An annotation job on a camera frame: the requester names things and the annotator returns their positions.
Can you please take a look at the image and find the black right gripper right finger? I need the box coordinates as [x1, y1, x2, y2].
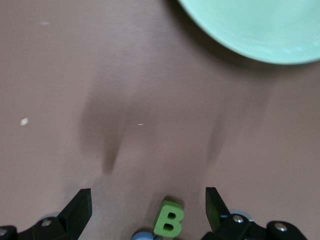
[199, 186, 308, 240]

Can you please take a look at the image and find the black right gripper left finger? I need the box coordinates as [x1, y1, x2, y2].
[0, 187, 93, 240]

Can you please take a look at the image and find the green foam letter B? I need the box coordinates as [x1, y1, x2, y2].
[153, 195, 185, 238]

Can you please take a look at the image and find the blue foam letter G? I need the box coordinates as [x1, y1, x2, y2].
[131, 231, 161, 240]

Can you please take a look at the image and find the brown table mat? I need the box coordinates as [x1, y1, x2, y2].
[0, 0, 320, 240]

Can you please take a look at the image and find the light green plate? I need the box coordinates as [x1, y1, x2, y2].
[174, 0, 320, 66]

